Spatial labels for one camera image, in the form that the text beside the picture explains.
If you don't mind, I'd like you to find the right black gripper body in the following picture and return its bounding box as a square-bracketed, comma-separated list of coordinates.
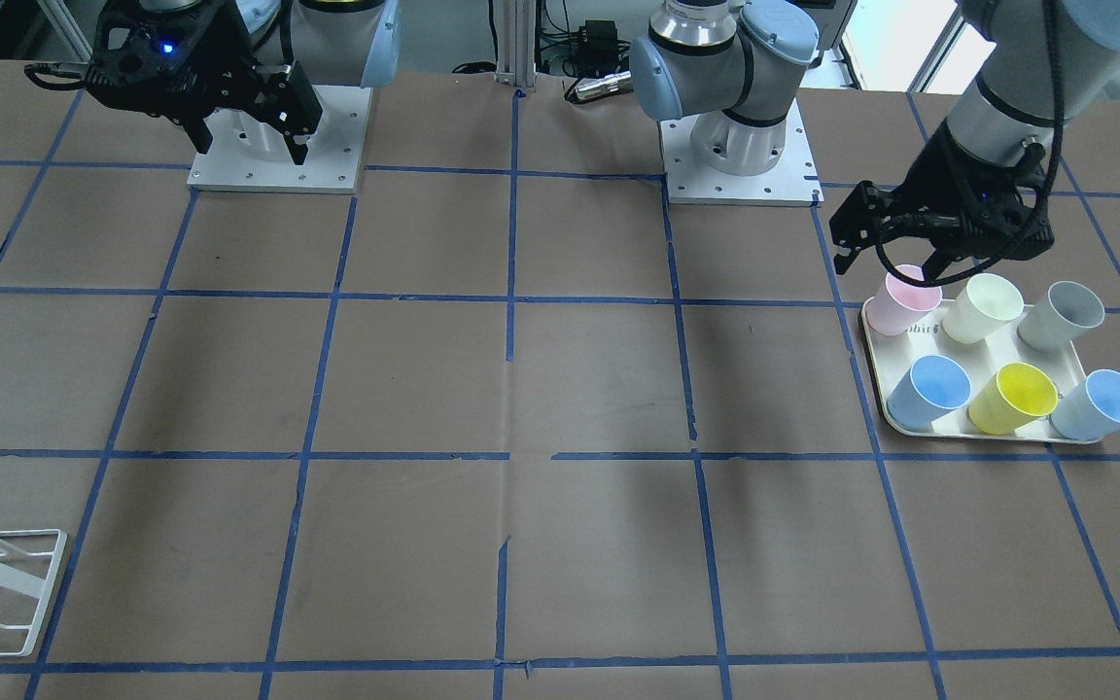
[84, 1, 323, 137]

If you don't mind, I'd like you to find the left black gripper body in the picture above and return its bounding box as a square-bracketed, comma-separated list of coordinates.
[828, 124, 1055, 278]

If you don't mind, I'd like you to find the white plastic cup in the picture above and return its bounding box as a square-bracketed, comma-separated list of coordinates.
[941, 273, 1024, 344]

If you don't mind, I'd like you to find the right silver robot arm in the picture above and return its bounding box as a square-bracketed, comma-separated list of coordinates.
[82, 1, 401, 164]

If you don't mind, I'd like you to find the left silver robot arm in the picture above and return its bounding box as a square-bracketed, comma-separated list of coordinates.
[628, 1, 1120, 288]

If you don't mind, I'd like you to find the pink cup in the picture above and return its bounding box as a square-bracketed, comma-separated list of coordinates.
[865, 273, 943, 336]

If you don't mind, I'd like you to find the grey cup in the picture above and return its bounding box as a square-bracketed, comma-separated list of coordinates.
[1017, 280, 1105, 351]

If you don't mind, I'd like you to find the yellow cup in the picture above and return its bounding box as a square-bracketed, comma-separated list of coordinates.
[967, 362, 1061, 436]

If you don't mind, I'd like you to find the cream serving tray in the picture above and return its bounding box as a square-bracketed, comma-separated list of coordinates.
[858, 298, 1102, 444]

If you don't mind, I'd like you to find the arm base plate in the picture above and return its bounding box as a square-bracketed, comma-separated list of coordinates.
[659, 102, 825, 207]
[187, 86, 376, 194]

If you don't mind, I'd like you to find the aluminium frame post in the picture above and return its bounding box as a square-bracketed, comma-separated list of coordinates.
[492, 0, 539, 92]

